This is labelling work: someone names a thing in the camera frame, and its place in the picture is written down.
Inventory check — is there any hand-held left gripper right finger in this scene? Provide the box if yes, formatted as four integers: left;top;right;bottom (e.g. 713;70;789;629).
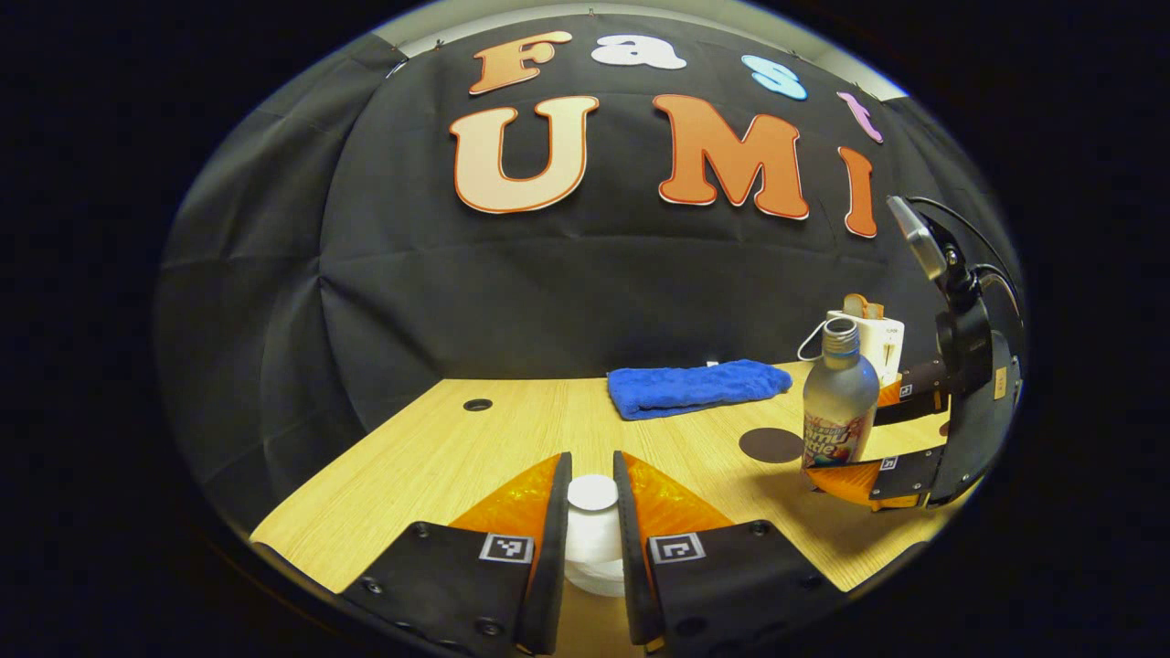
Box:
612;450;846;654

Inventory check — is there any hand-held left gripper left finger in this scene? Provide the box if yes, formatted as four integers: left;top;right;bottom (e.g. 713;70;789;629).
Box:
340;451;574;657

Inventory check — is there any silver water bottle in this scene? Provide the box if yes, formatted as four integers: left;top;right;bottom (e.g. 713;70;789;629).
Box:
803;317;880;471

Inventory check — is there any dark brown round coaster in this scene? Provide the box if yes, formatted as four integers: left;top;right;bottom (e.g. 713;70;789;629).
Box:
739;427;806;464

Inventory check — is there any white toaster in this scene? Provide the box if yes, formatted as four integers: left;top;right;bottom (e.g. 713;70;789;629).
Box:
827;311;906;387

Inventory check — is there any blue towel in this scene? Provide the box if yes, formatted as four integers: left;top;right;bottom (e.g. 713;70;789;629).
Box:
607;359;793;421

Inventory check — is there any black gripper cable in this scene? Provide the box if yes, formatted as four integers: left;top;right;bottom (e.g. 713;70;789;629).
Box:
905;196;1021;323

